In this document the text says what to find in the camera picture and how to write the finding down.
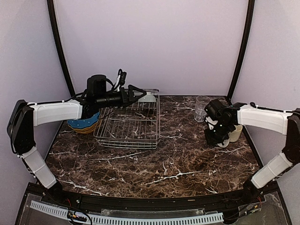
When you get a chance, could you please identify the white left gripper bracket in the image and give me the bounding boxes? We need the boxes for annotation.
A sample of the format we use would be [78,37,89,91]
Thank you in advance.
[113,68,127,91]

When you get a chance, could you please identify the black frame post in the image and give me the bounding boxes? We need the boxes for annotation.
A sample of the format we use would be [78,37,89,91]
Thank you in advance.
[46,0,75,96]
[227,0,255,100]

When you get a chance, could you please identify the white slotted cable duct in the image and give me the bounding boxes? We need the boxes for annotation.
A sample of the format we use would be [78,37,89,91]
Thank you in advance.
[30,200,224,225]

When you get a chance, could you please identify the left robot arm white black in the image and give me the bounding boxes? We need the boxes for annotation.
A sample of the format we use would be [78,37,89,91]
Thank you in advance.
[7,85,147,204]

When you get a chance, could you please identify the cream ribbed cup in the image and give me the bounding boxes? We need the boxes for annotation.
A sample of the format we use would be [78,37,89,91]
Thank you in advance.
[229,125,243,143]

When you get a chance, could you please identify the blue dotted plate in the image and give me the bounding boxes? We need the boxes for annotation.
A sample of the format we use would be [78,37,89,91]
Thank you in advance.
[67,112,100,129]

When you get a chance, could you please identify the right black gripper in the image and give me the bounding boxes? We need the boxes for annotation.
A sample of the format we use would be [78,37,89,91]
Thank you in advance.
[204,120,233,144]

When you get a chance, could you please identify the black front rail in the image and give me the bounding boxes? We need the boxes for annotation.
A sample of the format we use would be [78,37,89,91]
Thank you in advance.
[25,182,279,211]

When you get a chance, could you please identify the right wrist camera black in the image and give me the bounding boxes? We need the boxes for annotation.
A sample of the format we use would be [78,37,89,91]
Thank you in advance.
[204,99,229,120]

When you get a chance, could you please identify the left black frame post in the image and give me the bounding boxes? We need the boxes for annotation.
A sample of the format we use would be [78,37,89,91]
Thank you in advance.
[46,0,75,96]

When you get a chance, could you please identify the pale green bowl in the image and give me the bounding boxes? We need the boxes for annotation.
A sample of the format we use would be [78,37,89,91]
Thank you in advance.
[138,92,156,103]

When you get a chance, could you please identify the white gripper bracket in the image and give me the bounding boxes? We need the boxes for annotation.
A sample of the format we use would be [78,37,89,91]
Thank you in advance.
[204,116,218,132]
[113,68,127,91]

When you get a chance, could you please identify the white right gripper bracket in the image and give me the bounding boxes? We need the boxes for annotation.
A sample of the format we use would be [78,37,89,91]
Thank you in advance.
[204,116,218,132]

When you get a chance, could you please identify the wire metal dish rack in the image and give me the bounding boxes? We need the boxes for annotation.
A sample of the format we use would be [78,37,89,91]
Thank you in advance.
[93,89,160,150]

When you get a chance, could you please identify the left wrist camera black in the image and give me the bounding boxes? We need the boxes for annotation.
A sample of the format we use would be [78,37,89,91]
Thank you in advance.
[87,75,107,98]

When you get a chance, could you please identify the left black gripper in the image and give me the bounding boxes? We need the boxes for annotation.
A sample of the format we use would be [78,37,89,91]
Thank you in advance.
[97,84,147,108]

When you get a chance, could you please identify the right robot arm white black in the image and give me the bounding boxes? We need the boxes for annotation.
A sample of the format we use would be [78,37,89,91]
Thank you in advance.
[204,100,300,203]

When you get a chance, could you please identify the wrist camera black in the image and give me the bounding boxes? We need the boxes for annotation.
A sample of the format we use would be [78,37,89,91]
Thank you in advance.
[204,99,229,120]
[87,75,107,98]

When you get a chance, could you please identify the white saucer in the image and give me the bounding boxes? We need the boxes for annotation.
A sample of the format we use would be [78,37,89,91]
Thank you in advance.
[216,139,230,148]

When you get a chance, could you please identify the clear glass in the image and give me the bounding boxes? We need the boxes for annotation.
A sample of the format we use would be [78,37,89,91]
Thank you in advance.
[194,96,211,122]

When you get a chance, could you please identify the yellow dotted scalloped plate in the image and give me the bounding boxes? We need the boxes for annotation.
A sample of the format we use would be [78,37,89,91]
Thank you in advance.
[68,121,102,134]

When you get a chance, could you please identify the right black frame post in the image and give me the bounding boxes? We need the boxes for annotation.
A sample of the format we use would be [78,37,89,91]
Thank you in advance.
[227,0,255,100]

